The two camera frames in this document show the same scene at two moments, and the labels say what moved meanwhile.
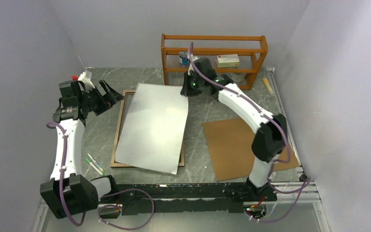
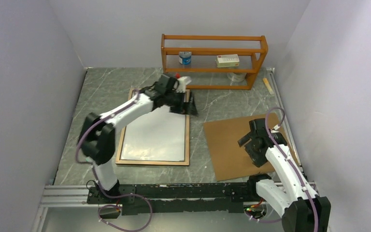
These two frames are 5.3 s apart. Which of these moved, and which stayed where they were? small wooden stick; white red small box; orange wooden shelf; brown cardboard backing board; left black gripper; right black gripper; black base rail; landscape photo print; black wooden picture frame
Moved: black wooden picture frame; left black gripper; right black gripper
Stayed: brown cardboard backing board; landscape photo print; small wooden stick; orange wooden shelf; white red small box; black base rail
